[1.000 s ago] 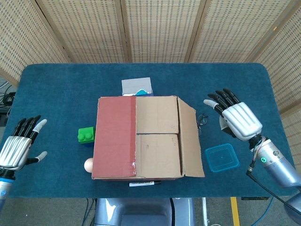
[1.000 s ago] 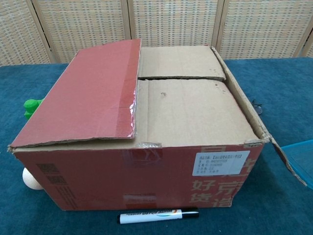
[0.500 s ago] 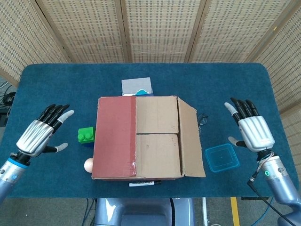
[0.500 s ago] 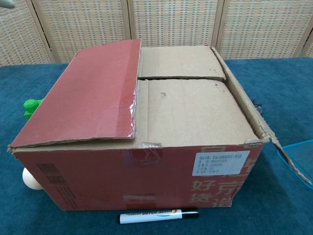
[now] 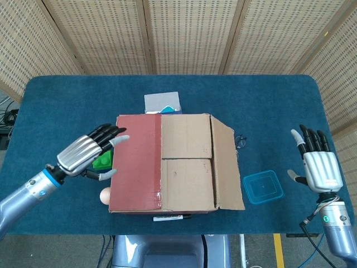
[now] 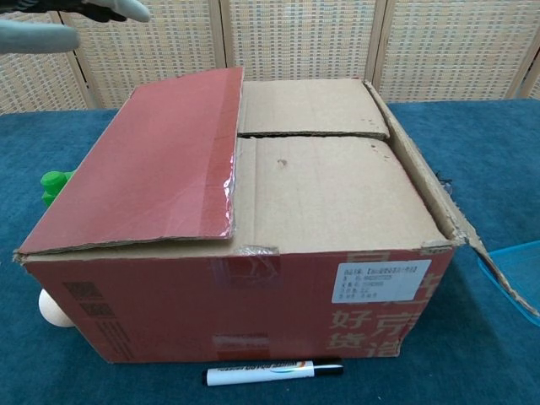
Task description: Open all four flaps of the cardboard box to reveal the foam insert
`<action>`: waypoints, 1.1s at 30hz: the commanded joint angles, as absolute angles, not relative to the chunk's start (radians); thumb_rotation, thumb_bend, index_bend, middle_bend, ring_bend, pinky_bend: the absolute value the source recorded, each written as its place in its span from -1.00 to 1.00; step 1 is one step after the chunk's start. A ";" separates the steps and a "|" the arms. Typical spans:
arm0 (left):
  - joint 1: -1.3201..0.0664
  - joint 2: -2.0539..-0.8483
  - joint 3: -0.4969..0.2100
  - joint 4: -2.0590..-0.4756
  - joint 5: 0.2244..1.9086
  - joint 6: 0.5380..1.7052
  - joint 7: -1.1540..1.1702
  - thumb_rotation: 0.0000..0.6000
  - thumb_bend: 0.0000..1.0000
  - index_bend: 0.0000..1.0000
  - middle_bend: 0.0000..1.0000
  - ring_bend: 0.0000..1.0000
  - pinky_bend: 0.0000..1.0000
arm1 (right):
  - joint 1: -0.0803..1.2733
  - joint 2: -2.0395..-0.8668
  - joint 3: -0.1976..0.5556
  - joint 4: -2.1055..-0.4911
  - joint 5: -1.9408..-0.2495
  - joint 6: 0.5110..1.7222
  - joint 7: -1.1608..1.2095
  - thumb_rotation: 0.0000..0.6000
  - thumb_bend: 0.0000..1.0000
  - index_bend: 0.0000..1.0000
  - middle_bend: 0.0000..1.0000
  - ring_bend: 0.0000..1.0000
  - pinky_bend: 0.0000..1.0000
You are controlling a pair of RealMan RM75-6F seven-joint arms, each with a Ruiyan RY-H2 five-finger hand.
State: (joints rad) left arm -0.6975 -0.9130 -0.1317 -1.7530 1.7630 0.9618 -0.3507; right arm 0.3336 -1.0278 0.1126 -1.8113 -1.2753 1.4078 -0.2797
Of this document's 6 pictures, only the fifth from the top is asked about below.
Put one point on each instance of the left five-finger robot hand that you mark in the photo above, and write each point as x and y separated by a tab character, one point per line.
79	153

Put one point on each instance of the right five-finger robot hand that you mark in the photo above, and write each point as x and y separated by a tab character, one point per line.
320	167

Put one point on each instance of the red cardboard shipping box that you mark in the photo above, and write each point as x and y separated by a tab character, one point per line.
134	167

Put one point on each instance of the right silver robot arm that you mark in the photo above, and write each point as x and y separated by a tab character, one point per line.
337	231

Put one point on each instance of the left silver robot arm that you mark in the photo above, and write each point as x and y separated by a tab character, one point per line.
22	195

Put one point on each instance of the green toy building block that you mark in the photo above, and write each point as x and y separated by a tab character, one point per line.
101	160

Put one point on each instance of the beige egg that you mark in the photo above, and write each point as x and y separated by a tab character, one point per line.
105	196

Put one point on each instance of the blue carpet table cover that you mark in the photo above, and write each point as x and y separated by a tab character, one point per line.
69	97

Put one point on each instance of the blue plastic container lid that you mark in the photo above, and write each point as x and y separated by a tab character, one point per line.
262	187

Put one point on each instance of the small grey blue carton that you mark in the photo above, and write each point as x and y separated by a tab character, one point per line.
161	100

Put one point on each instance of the white whiteboard marker pen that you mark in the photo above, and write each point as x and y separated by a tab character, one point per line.
167	218

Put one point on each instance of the white table leg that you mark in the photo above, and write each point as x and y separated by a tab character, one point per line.
243	251

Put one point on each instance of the grey robot torso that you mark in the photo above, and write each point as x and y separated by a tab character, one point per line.
167	251

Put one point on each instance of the woven rattan folding screen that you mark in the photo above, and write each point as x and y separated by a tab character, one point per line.
189	36

